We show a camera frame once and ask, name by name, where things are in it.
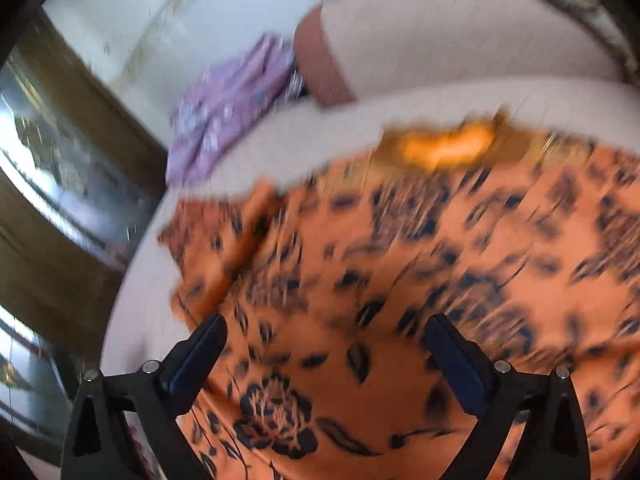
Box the orange black floral garment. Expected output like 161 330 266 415
158 131 639 479

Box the dark wooden glass door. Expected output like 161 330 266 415
1 11 166 465

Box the purple floral cloth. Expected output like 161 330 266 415
165 34 304 186

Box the pink bolster with brown end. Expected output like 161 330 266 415
294 0 639 107

